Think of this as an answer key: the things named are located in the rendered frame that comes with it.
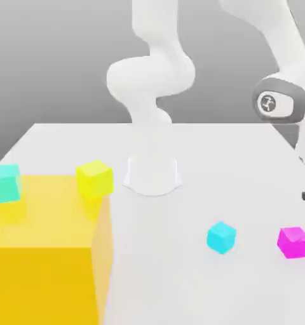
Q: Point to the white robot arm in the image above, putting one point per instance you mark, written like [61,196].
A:
[152,76]

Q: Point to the small yellow cube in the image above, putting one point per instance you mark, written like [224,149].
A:
[94,180]

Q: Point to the small cyan cube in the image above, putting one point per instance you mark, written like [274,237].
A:
[221,238]

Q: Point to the small turquoise cube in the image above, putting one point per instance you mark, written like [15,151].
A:
[3,184]

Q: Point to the small magenta cube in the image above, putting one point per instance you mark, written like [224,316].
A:
[293,243]

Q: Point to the large yellow box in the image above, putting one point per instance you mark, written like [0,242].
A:
[40,266]

